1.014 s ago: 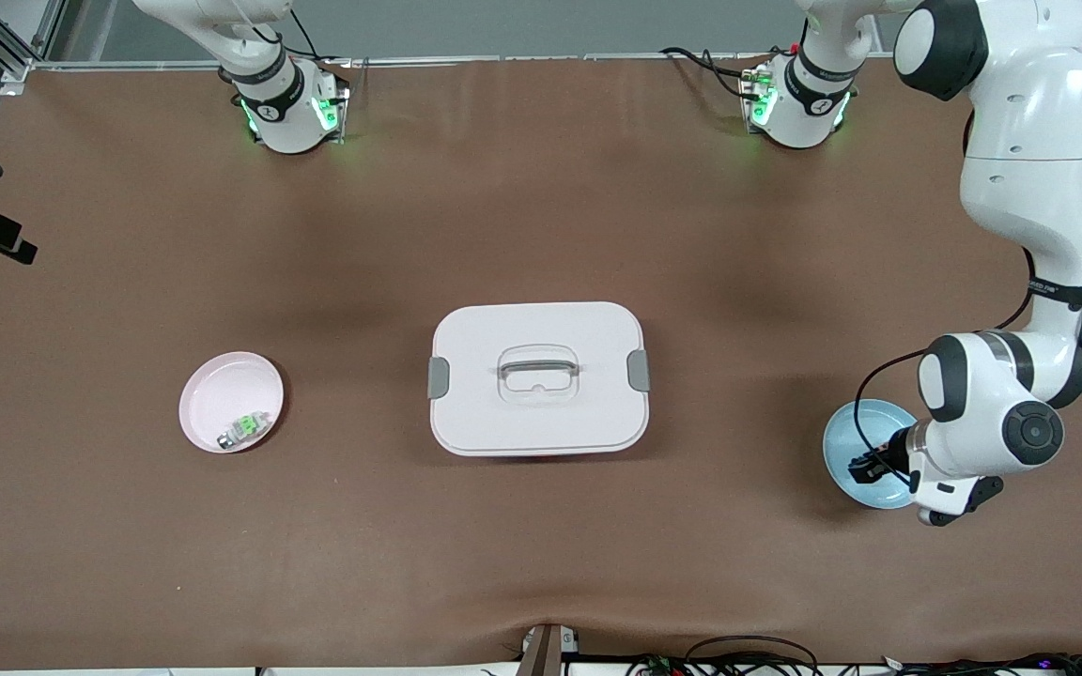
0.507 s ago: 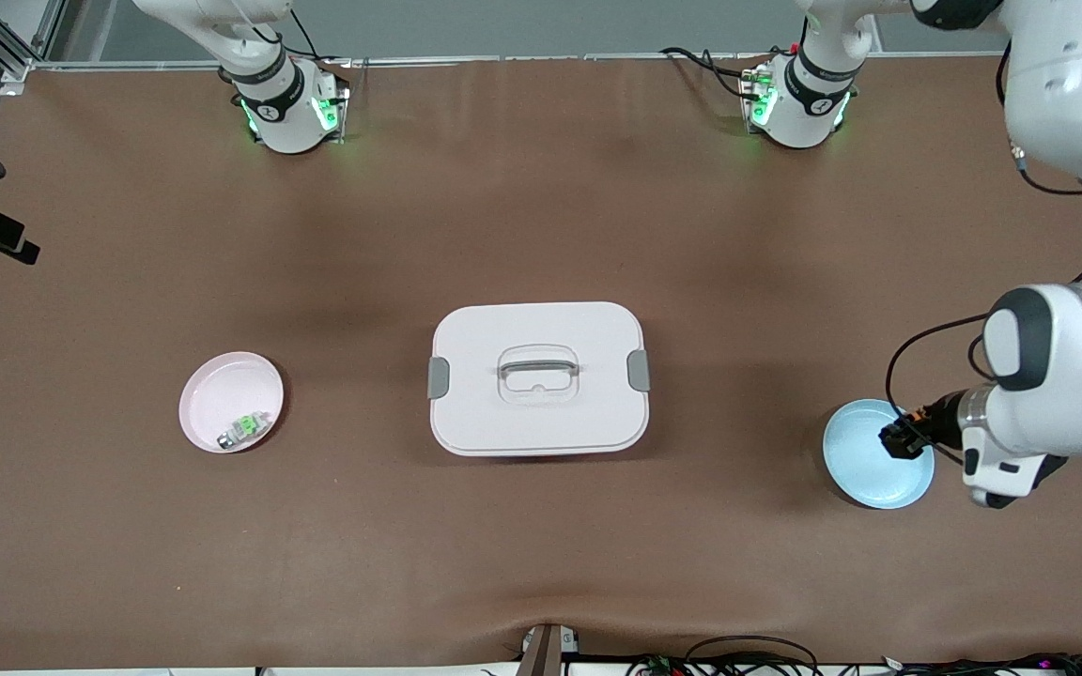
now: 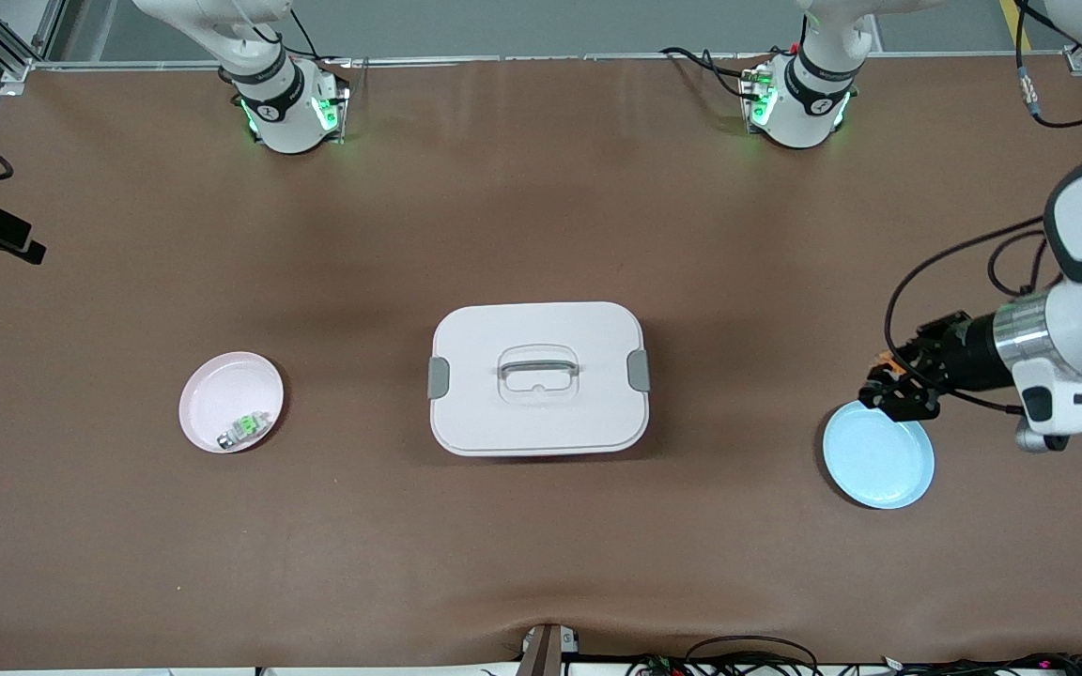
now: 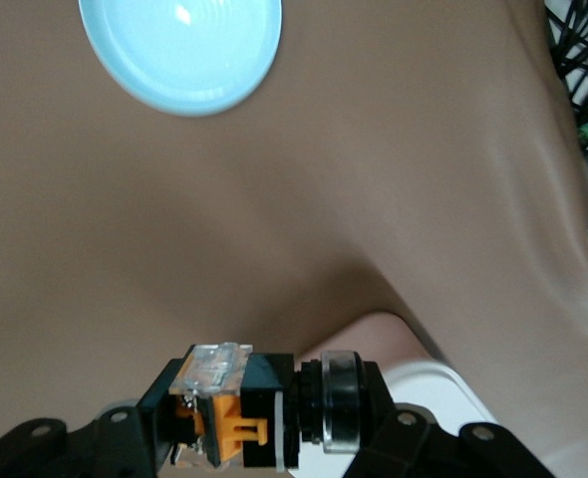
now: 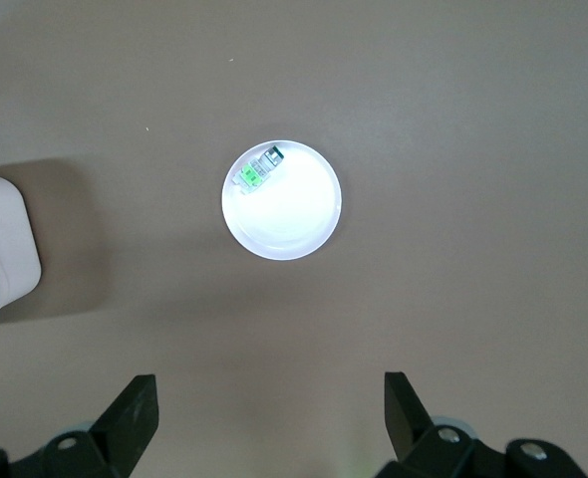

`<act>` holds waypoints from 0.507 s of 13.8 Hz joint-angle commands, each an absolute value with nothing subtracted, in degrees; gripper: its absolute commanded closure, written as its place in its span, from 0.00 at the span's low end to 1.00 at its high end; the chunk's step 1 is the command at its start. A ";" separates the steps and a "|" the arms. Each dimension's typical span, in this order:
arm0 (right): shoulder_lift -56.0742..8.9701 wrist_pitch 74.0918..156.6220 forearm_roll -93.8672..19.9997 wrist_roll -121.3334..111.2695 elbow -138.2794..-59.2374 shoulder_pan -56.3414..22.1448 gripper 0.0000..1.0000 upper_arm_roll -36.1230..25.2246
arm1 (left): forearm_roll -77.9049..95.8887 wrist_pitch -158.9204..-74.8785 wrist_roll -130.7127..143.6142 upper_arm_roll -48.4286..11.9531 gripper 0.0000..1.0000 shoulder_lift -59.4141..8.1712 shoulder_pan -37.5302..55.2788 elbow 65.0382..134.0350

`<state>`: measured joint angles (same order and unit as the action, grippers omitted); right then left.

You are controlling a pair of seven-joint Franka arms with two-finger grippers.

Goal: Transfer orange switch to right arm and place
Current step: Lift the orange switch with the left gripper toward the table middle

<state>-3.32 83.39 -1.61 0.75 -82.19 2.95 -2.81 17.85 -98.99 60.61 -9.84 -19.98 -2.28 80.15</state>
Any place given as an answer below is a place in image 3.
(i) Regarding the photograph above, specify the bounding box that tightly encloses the light blue round plate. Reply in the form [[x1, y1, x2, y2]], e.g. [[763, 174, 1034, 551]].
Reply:
[[822, 400, 935, 511]]

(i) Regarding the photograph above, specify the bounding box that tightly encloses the pink round plate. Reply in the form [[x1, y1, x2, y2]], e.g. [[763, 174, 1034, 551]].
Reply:
[[178, 351, 286, 454]]

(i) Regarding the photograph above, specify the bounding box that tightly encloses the white lidded storage box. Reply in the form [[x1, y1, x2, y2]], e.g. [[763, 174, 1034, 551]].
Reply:
[[427, 300, 652, 458]]

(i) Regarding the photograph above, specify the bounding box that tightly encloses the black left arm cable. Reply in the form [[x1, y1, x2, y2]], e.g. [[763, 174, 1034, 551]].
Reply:
[[884, 0, 1082, 416]]

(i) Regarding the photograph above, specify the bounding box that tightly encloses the black looped cable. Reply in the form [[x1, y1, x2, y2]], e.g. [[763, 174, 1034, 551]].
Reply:
[[685, 636, 821, 676]]

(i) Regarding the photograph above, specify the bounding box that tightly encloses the tangled cable bundle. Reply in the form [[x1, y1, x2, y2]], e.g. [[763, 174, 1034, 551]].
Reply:
[[626, 653, 1082, 676]]

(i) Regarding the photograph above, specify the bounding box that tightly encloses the green push button switch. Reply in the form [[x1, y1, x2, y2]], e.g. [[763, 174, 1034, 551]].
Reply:
[[217, 411, 271, 450]]

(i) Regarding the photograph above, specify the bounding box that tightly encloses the black arm base cable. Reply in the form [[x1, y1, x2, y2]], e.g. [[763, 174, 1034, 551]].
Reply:
[[660, 45, 758, 100], [259, 8, 354, 71]]

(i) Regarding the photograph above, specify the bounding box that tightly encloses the brown post with metal bracket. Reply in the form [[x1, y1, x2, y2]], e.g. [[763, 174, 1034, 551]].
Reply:
[[518, 622, 581, 676]]

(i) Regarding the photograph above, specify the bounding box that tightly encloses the metal table edge rail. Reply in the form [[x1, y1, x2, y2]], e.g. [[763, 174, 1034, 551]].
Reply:
[[29, 52, 1068, 72]]

